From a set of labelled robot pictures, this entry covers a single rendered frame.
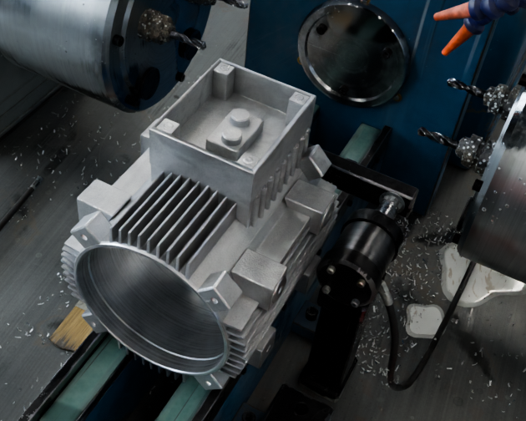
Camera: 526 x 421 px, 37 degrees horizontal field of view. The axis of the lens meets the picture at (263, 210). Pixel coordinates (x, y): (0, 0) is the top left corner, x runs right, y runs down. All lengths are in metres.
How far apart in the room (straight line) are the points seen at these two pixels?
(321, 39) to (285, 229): 0.37
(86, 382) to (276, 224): 0.24
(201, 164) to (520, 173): 0.30
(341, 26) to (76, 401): 0.53
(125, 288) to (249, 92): 0.22
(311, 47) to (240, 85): 0.29
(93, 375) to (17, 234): 0.33
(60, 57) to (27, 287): 0.28
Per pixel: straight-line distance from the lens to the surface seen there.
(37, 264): 1.02
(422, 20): 0.95
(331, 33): 0.99
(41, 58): 0.96
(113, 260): 0.76
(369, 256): 0.72
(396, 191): 0.80
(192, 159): 0.65
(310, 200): 0.71
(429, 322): 1.00
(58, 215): 1.07
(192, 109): 0.72
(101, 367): 0.78
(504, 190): 0.76
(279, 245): 0.68
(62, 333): 0.94
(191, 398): 0.76
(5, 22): 0.97
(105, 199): 0.70
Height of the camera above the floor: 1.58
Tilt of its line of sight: 46 degrees down
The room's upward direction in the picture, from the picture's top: 8 degrees clockwise
